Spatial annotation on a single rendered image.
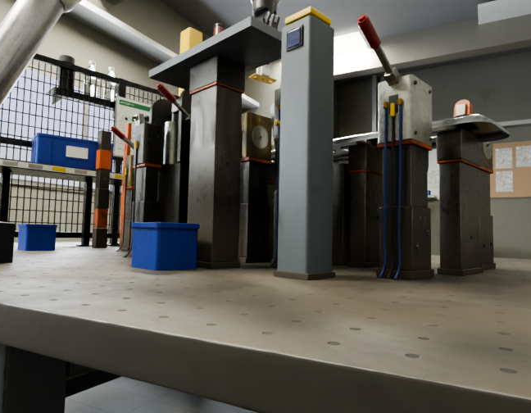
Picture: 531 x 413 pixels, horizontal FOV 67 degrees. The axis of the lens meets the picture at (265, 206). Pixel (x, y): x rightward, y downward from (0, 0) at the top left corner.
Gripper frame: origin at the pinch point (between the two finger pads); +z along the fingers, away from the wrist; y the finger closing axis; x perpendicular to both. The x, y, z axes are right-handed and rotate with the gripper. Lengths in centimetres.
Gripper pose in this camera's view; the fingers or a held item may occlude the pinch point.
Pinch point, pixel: (263, 65)
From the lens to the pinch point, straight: 131.7
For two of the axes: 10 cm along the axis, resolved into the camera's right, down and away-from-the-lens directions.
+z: -0.2, 10.0, -0.7
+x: -8.2, -0.6, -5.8
